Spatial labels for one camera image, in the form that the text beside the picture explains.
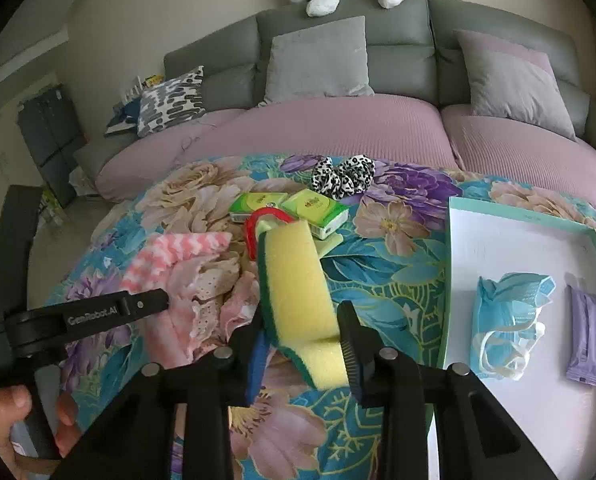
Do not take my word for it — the pink sofa seat cover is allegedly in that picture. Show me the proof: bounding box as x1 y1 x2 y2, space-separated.
95 94 466 203
440 104 596 216

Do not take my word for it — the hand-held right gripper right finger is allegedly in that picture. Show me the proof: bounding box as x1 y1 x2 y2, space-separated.
337 301 558 480

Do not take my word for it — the red tape roll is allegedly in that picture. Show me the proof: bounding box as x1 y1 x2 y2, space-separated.
244 206 293 261

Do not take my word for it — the person's left hand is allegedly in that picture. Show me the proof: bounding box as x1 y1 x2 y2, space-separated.
0 385 81 480

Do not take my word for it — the teal rimmed white box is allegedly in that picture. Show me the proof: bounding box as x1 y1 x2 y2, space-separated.
425 196 596 480

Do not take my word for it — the light green cloth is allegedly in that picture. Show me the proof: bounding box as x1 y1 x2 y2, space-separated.
315 234 343 258

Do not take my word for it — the pink lace garment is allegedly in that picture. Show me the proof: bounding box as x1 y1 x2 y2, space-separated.
143 255 263 363

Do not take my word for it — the purple and grey cushion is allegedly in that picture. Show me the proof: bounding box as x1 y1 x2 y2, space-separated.
452 29 577 142

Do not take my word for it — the blue face mask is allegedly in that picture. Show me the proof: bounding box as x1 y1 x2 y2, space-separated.
470 272 557 381

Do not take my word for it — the green tissue pack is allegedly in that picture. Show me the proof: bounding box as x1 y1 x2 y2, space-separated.
229 191 279 224
281 192 350 241

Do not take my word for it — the plain grey cushion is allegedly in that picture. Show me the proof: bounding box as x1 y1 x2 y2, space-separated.
258 16 375 107

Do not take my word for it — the dark blue cloth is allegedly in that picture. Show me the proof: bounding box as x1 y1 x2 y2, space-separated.
105 97 144 136

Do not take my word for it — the pink white chevron cloth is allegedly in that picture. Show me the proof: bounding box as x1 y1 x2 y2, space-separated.
120 232 232 293

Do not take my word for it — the grey sofa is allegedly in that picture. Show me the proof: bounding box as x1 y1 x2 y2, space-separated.
73 0 596 201

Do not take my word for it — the stack of books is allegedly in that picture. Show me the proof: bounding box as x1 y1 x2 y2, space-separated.
123 74 166 106

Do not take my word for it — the purple packet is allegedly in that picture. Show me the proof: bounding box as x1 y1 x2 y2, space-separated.
565 285 596 387

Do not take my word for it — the dark grey cabinet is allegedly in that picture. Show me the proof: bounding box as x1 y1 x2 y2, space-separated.
18 85 86 208

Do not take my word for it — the blue spotted white cushion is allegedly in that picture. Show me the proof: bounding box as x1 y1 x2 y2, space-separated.
137 66 206 137

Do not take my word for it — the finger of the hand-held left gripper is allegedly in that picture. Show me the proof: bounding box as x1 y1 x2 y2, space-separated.
0 185 46 322
63 287 171 343

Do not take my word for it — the yellow and green sponge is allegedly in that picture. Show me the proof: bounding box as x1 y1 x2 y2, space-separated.
256 218 351 391

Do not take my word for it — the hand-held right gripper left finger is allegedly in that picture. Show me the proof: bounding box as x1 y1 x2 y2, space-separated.
53 327 271 480

